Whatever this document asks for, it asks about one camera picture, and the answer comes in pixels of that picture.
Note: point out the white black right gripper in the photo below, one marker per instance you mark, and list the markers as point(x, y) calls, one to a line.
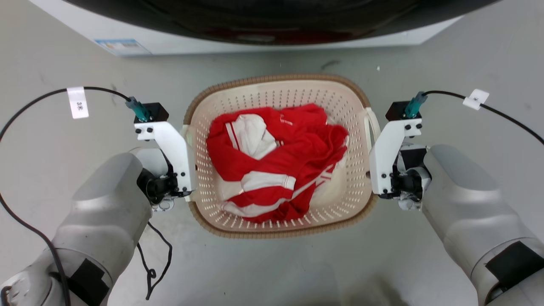
point(384, 157)

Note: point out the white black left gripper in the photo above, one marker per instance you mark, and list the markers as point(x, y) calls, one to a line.
point(176, 148)

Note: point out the beige perforated laundry basket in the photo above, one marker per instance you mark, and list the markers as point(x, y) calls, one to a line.
point(280, 91)

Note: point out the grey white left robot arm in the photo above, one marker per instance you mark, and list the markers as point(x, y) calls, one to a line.
point(102, 212)

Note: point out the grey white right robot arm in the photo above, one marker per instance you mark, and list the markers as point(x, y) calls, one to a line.
point(467, 204)

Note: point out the red and white garment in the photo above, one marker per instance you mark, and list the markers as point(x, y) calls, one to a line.
point(306, 148)

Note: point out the white washing machine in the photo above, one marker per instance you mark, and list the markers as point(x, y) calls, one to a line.
point(178, 43)

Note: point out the blue energy label sticker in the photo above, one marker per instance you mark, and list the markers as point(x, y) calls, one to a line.
point(123, 46)

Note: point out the dark round washing machine door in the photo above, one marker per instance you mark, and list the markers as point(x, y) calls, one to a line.
point(276, 21)

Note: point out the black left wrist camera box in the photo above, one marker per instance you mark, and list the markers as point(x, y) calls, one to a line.
point(158, 111)

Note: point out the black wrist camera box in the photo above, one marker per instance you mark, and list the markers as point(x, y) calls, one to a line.
point(158, 111)
point(395, 110)

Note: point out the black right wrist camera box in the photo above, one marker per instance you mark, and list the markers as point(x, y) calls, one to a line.
point(395, 110)

